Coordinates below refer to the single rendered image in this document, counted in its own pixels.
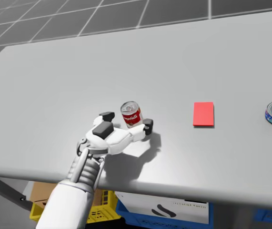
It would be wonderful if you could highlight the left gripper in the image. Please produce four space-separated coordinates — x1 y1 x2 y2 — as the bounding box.
84 111 154 156

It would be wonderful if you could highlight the red and white can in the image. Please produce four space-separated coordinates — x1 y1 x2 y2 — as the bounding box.
120 101 144 130

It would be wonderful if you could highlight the pink pad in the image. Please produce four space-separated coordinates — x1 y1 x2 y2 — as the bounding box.
192 102 215 127

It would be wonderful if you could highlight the white box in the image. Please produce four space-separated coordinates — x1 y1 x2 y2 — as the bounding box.
114 190 210 225

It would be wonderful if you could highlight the yellow box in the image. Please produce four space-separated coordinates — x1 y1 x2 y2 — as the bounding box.
30 189 122 224

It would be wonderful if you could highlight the brown box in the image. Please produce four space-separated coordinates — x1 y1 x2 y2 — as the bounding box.
29 182 104 207

